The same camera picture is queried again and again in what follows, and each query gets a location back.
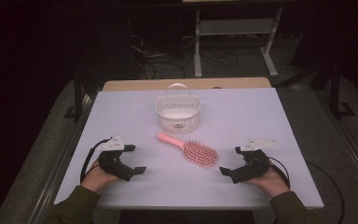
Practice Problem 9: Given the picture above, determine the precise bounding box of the dark metal stand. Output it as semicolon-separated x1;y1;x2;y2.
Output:
62;72;87;123
328;62;356;120

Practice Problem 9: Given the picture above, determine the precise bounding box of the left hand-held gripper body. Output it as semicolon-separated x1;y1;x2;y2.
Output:
96;135;131;180

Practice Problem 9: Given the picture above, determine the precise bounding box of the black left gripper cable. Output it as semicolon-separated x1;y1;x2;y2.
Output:
79;138;112;185

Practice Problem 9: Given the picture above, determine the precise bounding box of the person's right hand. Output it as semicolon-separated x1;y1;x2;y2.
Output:
245;167;291;199

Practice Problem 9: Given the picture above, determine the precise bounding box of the person's left hand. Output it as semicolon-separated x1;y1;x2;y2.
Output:
80;158;122;193

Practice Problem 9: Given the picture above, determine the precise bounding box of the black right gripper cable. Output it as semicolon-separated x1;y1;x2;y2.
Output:
268;156;292;189

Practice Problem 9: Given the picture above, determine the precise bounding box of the white perforated plastic basket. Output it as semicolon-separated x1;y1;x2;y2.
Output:
155;82;202;135

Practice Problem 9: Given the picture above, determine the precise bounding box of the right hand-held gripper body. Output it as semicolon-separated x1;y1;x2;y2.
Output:
232;137;278;185

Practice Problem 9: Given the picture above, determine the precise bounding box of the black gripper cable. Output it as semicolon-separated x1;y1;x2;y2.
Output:
79;138;112;185
268;156;292;189

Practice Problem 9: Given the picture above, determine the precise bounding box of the long black floor cable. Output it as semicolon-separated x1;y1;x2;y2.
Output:
305;161;347;224

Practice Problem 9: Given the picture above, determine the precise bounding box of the pink hairbrush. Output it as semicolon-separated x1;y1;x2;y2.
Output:
157;132;218;169

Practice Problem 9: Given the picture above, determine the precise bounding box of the wooden table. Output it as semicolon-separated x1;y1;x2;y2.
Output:
102;77;272;92

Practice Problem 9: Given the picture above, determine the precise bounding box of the metal floor rail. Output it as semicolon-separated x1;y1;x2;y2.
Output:
27;92;98;224
315;90;358;195

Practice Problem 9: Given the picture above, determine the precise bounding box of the white metal stand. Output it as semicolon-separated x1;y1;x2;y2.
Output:
193;6;284;78

